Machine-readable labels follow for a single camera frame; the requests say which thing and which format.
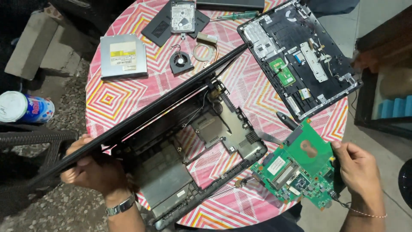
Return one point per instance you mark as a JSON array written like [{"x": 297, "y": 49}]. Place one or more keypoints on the green laptop motherboard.
[{"x": 299, "y": 167}]

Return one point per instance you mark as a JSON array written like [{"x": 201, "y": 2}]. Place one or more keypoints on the dark wooden cabinet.
[{"x": 383, "y": 80}]

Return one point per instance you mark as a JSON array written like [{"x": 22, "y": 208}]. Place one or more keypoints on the silver optical disc drive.
[{"x": 124, "y": 57}]

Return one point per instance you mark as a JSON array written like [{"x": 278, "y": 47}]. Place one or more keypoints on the copper heatsink pipe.
[{"x": 206, "y": 48}]

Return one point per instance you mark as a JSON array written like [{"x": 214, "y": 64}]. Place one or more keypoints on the black laptop screen lid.
[{"x": 141, "y": 117}]

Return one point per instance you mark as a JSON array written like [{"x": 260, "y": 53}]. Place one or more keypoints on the silver hard disk drive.
[{"x": 182, "y": 16}]

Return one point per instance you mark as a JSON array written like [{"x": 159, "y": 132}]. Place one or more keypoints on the silver wristwatch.
[{"x": 120, "y": 207}]

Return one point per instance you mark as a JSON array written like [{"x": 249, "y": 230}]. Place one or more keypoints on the pink patterned tablecloth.
[{"x": 122, "y": 96}]

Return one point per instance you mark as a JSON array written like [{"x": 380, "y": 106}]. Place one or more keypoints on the person's right hand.
[{"x": 357, "y": 170}]

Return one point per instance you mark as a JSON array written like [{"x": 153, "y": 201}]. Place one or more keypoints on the grey concrete block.
[
  {"x": 62, "y": 53},
  {"x": 32, "y": 45}
]

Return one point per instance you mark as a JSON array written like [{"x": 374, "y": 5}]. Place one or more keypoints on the black cooling fan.
[{"x": 181, "y": 61}]

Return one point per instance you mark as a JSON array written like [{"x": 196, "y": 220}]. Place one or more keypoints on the black laptop base chassis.
[{"x": 193, "y": 154}]

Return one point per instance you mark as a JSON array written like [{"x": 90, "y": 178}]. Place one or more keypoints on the thin metal screwdriver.
[{"x": 225, "y": 188}]

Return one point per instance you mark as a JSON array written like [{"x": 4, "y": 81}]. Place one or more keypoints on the black laptop palmrest cover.
[{"x": 299, "y": 58}]

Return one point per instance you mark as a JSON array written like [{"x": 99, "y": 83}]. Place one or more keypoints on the black laptop battery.
[{"x": 230, "y": 5}]

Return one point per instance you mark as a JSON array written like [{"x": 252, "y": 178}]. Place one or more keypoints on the blue white plastic tub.
[{"x": 25, "y": 107}]

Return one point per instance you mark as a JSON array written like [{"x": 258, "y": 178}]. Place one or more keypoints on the black plastic access cover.
[{"x": 161, "y": 27}]

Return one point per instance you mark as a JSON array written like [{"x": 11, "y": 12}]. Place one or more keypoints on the black wicker chair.
[{"x": 32, "y": 154}]

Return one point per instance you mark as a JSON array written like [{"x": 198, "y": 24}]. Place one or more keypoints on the person's left hand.
[{"x": 96, "y": 175}]

